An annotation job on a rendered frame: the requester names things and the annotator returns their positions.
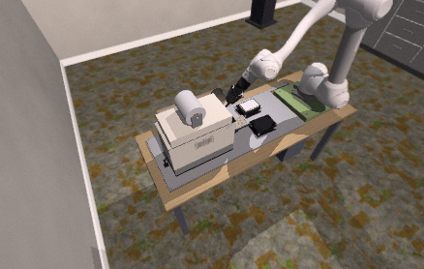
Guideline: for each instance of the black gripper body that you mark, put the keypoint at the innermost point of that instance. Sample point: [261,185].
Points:
[243,85]

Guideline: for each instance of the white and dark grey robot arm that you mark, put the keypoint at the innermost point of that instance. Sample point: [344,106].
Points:
[333,91]

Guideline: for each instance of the black rectangular frame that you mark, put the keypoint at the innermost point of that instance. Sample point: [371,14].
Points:
[248,113]
[263,125]

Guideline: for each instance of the grey cylinder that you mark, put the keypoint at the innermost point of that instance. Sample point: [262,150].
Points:
[188,105]

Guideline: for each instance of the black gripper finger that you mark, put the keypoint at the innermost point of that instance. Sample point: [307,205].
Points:
[231,92]
[234,98]

